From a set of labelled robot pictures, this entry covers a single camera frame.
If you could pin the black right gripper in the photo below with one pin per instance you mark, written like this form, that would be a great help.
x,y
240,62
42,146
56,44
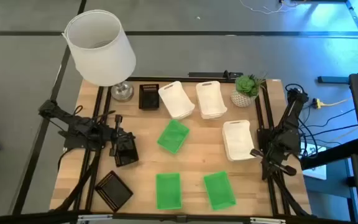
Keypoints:
x,y
277,158

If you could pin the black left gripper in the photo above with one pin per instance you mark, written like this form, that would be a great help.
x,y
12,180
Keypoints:
x,y
117,133

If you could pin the black mesh plastic basket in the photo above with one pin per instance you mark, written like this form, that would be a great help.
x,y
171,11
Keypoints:
x,y
127,157
149,98
113,190

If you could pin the white plastic basket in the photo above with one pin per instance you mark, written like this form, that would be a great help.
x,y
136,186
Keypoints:
x,y
176,101
238,141
211,101

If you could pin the green mesh plastic basket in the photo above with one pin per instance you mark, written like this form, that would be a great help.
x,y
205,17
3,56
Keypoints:
x,y
219,190
173,137
168,191

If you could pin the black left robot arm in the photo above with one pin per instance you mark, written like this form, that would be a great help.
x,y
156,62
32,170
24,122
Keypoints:
x,y
82,127

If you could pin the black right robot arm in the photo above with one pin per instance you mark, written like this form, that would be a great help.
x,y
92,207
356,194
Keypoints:
x,y
291,109

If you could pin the silver lamp base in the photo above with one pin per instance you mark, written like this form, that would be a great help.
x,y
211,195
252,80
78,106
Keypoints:
x,y
122,91

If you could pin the white box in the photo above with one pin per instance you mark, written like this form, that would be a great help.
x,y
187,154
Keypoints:
x,y
319,172

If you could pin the black diagonal beam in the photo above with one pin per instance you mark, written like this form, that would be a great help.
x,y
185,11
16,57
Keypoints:
x,y
331,154

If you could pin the white patterned plant pot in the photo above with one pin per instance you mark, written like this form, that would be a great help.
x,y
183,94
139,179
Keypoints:
x,y
241,101

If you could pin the white lamp shade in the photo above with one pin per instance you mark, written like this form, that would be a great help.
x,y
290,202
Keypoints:
x,y
104,62

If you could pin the yellow power plug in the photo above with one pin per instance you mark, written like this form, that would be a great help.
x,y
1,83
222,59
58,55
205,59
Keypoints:
x,y
317,103

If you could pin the green succulent plant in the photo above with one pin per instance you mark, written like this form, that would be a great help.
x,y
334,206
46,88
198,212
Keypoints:
x,y
247,85

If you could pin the black aluminium frame rail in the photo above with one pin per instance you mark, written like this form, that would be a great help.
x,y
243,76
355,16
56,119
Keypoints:
x,y
90,199
273,199
78,199
285,199

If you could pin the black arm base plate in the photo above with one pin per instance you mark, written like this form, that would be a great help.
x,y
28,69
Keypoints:
x,y
261,138
73,143

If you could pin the black diagonal frame brace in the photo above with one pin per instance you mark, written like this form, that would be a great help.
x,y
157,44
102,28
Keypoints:
x,y
72,190
297,209

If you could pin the silver metal bracket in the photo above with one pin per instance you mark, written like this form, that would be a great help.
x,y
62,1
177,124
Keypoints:
x,y
267,221
95,217

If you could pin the black long frame rail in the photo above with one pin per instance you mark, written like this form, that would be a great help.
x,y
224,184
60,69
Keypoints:
x,y
151,217
160,79

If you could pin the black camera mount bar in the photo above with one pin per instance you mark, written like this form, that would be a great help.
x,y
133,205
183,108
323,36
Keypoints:
x,y
207,74

